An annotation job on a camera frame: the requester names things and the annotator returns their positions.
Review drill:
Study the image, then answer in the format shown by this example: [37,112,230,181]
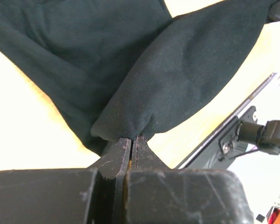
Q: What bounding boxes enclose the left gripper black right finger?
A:
[125,136,254,224]

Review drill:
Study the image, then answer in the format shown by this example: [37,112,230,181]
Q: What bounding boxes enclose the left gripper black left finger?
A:
[0,139,132,224]

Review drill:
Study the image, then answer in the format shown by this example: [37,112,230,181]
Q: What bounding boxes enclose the black t shirt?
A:
[0,0,280,155]

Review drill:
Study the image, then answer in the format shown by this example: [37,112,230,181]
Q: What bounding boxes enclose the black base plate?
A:
[176,73,280,169]

